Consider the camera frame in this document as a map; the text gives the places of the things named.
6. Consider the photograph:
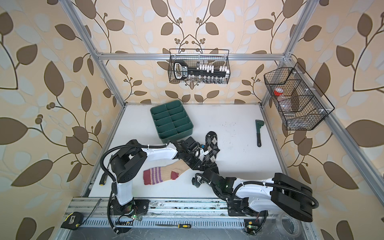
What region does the wall wire basket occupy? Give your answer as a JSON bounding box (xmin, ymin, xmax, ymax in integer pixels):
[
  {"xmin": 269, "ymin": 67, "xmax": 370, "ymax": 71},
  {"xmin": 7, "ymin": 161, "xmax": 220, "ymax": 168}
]
[
  {"xmin": 264, "ymin": 63, "xmax": 335, "ymax": 131},
  {"xmin": 168, "ymin": 48, "xmax": 231, "ymax": 85}
]

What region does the green compartment tray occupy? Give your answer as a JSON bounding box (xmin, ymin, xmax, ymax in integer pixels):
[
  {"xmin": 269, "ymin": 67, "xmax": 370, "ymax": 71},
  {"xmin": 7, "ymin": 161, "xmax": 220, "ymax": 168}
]
[{"xmin": 150, "ymin": 100, "xmax": 194, "ymax": 144}]

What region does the green handled tool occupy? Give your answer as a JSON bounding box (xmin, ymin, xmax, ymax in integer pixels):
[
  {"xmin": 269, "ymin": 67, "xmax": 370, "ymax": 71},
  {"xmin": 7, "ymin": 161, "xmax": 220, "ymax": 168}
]
[{"xmin": 255, "ymin": 120, "xmax": 265, "ymax": 148}]

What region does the red capped jar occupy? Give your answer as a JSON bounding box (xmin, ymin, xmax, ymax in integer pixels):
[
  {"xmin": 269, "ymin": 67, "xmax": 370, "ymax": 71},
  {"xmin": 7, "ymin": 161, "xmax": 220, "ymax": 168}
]
[{"xmin": 274, "ymin": 88, "xmax": 284, "ymax": 97}]

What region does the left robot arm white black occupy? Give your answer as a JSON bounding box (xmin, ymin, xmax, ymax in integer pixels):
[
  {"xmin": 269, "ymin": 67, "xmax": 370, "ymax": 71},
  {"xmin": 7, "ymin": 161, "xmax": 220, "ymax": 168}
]
[{"xmin": 100, "ymin": 137, "xmax": 204, "ymax": 216}]

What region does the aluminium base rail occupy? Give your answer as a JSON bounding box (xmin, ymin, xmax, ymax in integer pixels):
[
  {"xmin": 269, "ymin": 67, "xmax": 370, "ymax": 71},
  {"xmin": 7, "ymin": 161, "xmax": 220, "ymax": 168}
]
[{"xmin": 64, "ymin": 197, "xmax": 313, "ymax": 229}]

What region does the back wall wire basket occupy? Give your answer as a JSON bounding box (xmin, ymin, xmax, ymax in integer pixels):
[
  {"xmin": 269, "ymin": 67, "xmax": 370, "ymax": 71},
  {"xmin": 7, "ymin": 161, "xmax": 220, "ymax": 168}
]
[{"xmin": 168, "ymin": 48, "xmax": 231, "ymax": 85}]

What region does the black socket set holder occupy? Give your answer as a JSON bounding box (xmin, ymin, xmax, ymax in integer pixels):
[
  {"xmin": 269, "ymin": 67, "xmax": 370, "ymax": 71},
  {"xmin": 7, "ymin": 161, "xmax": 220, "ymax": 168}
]
[{"xmin": 170, "ymin": 60, "xmax": 231, "ymax": 81}]

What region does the black argyle sock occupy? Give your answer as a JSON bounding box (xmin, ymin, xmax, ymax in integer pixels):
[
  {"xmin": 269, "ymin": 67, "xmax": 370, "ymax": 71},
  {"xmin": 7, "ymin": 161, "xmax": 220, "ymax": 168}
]
[{"xmin": 202, "ymin": 131, "xmax": 220, "ymax": 174}]

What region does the beige maroon striped sock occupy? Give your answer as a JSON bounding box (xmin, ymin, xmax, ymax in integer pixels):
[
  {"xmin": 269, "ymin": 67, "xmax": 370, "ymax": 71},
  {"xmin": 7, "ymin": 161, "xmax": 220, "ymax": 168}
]
[{"xmin": 143, "ymin": 160, "xmax": 190, "ymax": 186}]

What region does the right wall wire basket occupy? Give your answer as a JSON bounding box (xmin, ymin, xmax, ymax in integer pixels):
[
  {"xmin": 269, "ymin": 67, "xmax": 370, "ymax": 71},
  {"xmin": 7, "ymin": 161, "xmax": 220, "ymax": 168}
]
[{"xmin": 264, "ymin": 63, "xmax": 335, "ymax": 131}]

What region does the black yellow tape measure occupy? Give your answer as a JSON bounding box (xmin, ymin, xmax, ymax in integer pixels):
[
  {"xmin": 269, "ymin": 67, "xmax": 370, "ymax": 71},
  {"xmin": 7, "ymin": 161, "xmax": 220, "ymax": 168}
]
[{"xmin": 61, "ymin": 212, "xmax": 84, "ymax": 230}]

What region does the black yellow screwdriver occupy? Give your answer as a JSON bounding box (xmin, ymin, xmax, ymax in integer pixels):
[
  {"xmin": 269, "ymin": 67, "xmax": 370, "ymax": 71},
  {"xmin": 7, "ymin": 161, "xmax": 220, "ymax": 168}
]
[{"xmin": 99, "ymin": 172, "xmax": 108, "ymax": 186}]

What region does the yellow black handled knife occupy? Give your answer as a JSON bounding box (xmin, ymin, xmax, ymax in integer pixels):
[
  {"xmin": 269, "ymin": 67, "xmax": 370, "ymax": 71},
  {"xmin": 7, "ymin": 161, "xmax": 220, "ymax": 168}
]
[{"xmin": 156, "ymin": 224, "xmax": 192, "ymax": 229}]

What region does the clear tape roll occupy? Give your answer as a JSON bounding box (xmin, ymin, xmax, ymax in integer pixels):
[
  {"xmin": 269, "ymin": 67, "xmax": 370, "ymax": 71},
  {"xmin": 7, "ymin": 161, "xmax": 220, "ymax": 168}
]
[{"xmin": 276, "ymin": 214, "xmax": 302, "ymax": 238}]

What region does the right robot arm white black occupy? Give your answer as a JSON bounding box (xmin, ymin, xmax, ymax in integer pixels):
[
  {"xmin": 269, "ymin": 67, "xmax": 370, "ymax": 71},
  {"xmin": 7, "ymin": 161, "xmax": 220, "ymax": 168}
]
[{"xmin": 192, "ymin": 170, "xmax": 319, "ymax": 223}]

